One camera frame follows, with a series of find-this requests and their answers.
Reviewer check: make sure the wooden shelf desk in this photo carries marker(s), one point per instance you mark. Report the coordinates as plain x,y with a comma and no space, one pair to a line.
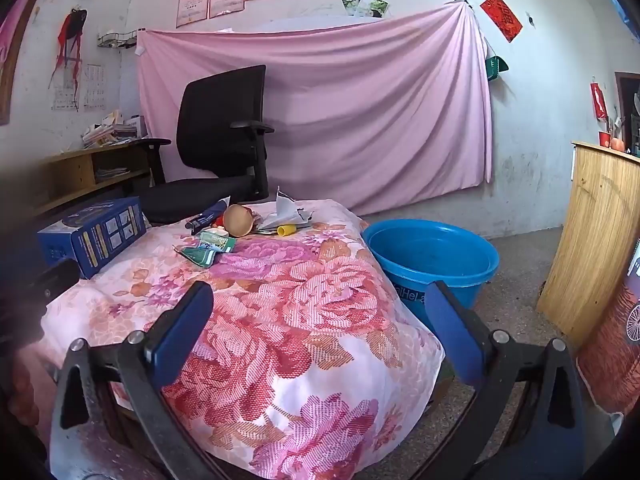
75,172

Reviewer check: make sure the pink curtain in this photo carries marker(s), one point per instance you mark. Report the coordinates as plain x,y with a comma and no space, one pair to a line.
17,25

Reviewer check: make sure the black office chair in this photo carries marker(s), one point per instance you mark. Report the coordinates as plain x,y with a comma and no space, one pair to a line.
220,125

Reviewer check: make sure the red apple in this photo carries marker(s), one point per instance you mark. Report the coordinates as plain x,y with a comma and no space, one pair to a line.
617,144

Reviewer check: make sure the stack of books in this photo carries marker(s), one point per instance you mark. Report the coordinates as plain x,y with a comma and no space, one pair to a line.
112,130

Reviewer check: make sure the stack of shelf papers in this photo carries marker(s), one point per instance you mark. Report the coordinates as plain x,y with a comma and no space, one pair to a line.
112,174

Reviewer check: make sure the dark blue tube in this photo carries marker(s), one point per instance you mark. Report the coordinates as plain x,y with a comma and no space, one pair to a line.
207,217

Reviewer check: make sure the torn white paper wrapper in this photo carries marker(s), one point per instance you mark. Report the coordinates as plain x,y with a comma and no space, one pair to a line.
282,210

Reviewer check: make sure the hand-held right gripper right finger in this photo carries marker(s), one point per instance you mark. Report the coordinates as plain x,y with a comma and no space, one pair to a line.
452,335

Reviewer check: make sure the white wall calendar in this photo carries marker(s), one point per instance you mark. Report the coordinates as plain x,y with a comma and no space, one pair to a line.
92,87

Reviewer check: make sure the small red cup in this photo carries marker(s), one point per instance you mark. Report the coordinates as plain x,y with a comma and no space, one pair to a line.
604,138

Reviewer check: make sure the white green label packet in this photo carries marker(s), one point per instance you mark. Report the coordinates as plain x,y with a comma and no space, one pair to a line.
217,241

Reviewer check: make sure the dark wooden frame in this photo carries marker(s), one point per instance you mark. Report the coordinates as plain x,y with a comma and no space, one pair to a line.
625,105

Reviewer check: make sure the yellow white strip packet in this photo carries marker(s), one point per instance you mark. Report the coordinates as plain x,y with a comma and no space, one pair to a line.
286,230

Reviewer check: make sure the blue plastic basin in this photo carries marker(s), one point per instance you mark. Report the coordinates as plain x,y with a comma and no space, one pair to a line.
430,260

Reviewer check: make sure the blue dotted curtain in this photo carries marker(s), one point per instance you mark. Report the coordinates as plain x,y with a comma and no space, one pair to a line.
625,15

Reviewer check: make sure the wooden cabinet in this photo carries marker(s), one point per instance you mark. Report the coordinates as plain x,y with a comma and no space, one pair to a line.
590,240

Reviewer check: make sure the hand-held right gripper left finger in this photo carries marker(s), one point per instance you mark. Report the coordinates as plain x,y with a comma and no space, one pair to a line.
184,332

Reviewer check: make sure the red hanging ornament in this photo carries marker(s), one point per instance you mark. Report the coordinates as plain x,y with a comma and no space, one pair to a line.
598,100

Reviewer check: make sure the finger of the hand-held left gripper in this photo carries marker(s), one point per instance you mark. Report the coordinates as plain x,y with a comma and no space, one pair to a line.
56,278

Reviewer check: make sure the red paper wall decoration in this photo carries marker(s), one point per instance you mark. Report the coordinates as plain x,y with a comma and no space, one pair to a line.
501,16

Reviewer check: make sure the red tasselled wall hanging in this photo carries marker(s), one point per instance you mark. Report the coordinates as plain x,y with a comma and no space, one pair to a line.
70,40

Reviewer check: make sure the green foil wrapper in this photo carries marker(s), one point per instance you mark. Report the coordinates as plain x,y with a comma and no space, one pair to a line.
197,255

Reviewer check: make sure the blue cardboard box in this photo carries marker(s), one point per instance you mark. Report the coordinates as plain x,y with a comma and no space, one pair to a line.
95,240

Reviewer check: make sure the green wall photo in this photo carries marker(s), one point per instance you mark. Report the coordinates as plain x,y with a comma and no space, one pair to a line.
376,7
351,0

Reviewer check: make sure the pink hanging cloth sheet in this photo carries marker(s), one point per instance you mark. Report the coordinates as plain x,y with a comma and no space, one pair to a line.
360,110

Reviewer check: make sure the green hanging cap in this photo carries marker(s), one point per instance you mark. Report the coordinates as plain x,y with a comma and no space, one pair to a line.
495,67

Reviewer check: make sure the pink floral blanket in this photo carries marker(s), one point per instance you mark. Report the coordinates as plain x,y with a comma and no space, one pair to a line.
300,310

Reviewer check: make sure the red paper cup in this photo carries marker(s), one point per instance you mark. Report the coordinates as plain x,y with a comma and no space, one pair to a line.
237,221

